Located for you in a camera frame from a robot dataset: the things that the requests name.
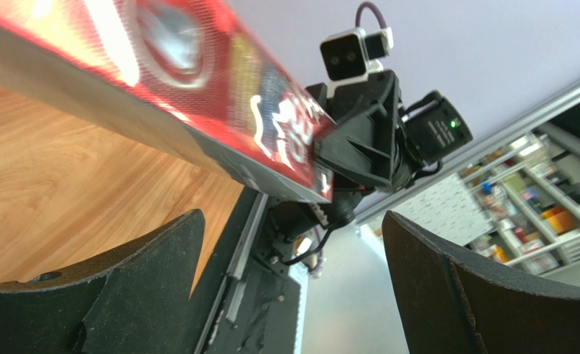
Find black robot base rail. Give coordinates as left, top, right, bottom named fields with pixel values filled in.
left=190, top=189, right=307, bottom=353

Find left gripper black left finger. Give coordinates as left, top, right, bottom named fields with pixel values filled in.
left=0, top=209, right=205, bottom=353

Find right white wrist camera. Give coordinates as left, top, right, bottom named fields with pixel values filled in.
left=320, top=27, right=394, bottom=98

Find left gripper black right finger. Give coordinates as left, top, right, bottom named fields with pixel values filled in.
left=382, top=212, right=580, bottom=353

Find red 3D toothpaste box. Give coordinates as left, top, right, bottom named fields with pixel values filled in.
left=0, top=1, right=334, bottom=203

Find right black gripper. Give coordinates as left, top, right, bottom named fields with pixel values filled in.
left=306, top=70, right=415, bottom=193

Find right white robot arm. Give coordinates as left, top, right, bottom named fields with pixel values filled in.
left=254, top=70, right=473, bottom=271

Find background storage shelving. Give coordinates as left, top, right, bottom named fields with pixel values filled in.
left=458, top=102, right=580, bottom=286

